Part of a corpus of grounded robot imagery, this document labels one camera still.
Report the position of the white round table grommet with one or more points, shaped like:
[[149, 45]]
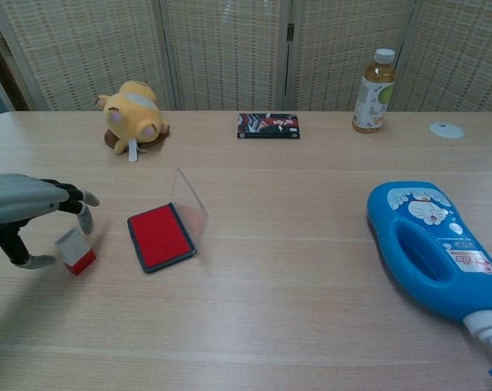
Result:
[[446, 130]]

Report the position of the yellow plush toy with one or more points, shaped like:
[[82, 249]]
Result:
[[132, 118]]

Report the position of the woven folding screen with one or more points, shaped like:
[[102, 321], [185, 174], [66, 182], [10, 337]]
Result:
[[87, 53]]

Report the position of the metal screen hinge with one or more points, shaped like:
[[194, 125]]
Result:
[[290, 32]]

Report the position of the small red white stamp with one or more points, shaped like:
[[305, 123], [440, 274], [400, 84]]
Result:
[[75, 252]]

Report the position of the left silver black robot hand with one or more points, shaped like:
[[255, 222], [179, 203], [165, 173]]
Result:
[[22, 195]]

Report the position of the dark patterned card box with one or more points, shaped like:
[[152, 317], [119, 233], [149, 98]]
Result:
[[268, 125]]

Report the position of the brown wooden board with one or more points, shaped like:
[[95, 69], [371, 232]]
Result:
[[5, 73]]

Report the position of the blue cartoon pump bottle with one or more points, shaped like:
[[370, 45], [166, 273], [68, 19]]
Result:
[[425, 212]]

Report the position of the red ink pad clear lid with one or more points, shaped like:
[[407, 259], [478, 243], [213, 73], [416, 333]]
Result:
[[160, 236]]

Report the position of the tea bottle white cap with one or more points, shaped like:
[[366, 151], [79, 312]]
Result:
[[372, 102]]

